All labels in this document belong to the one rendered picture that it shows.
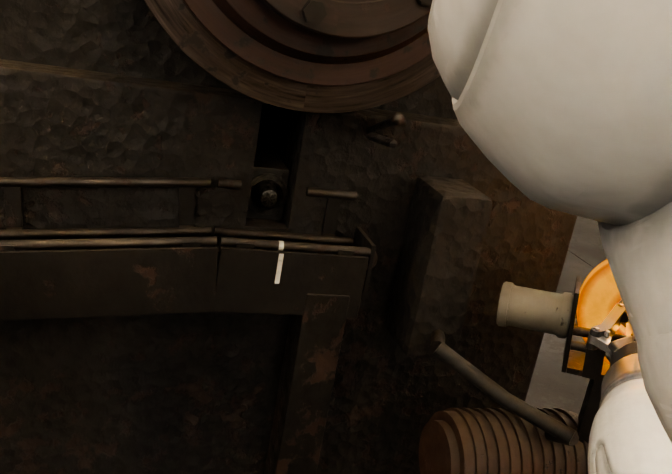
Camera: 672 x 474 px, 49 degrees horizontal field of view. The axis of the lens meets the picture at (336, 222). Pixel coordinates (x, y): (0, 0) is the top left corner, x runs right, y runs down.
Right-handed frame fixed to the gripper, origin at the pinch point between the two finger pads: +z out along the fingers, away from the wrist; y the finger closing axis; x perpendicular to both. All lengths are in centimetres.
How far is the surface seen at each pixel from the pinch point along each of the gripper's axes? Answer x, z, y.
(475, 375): -12.7, -7.2, -17.5
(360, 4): 31, -17, -37
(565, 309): -2.3, -2.5, -9.0
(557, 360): -84, 134, -1
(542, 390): -82, 109, -4
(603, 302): -0.4, -1.5, -4.9
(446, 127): 14.4, 8.4, -30.4
